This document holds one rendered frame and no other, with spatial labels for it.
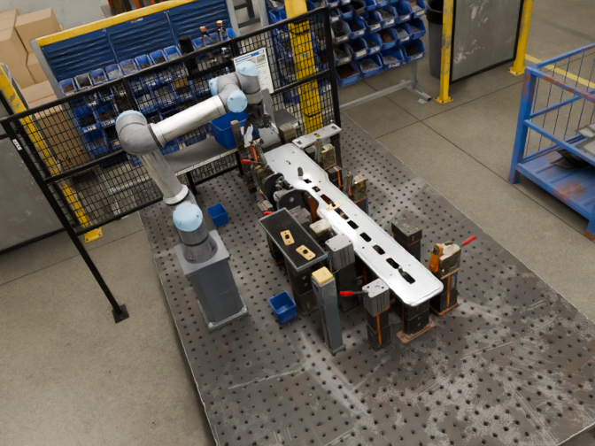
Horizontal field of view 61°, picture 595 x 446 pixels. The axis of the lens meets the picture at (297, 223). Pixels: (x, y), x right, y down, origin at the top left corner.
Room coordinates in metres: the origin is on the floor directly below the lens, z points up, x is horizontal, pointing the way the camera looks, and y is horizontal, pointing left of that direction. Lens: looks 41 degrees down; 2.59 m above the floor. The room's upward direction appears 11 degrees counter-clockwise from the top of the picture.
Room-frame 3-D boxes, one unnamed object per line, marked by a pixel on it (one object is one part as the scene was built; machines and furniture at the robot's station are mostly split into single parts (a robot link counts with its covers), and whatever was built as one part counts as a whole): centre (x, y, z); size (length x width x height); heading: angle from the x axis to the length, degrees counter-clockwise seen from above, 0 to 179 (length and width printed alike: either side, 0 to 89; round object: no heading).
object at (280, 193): (1.93, 0.04, 0.94); 0.18 x 0.13 x 0.49; 21
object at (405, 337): (1.32, -0.42, 0.84); 0.18 x 0.06 x 0.29; 111
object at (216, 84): (1.86, 0.17, 1.74); 0.11 x 0.11 x 0.08; 15
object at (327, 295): (1.33, -0.05, 0.92); 0.08 x 0.08 x 0.44; 21
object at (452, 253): (1.43, -0.58, 0.88); 0.15 x 0.11 x 0.36; 111
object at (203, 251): (1.67, 0.44, 1.15); 0.15 x 0.15 x 0.10
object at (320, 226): (1.70, -0.10, 0.89); 0.13 x 0.11 x 0.38; 111
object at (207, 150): (2.68, 0.32, 1.01); 0.90 x 0.22 x 0.03; 111
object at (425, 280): (1.89, -0.20, 1.00); 1.38 x 0.22 x 0.02; 21
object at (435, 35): (4.93, -1.91, 0.36); 0.50 x 0.50 x 0.73
